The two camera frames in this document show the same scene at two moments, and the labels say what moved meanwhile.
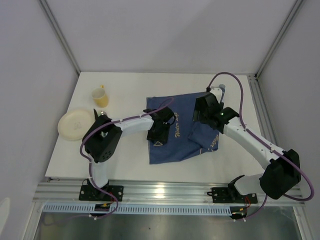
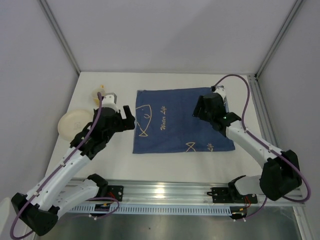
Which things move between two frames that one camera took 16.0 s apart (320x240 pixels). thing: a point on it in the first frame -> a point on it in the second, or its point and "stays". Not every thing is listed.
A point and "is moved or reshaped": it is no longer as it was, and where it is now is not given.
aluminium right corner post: (279, 35) stays
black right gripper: (196, 114) stays
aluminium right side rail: (262, 112) stays
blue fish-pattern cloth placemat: (186, 137) is moved or reshaped
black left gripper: (162, 138) -> (127, 123)
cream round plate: (74, 124) stays
